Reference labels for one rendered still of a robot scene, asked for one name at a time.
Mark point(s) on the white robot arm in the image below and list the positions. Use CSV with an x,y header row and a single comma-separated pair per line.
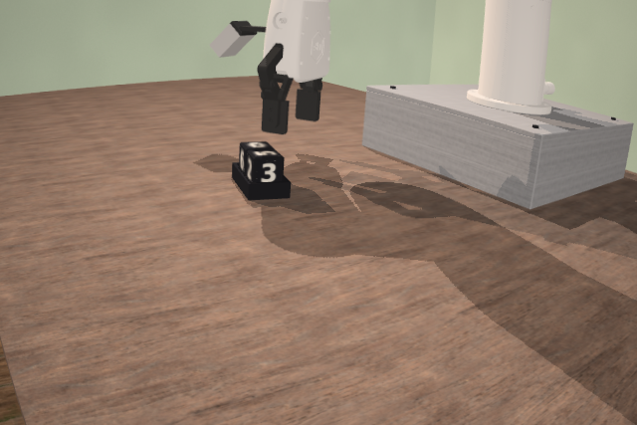
x,y
513,59

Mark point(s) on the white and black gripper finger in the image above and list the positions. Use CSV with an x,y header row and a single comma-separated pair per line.
x,y
275,111
308,100

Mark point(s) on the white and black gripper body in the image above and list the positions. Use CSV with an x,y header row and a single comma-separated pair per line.
x,y
305,35

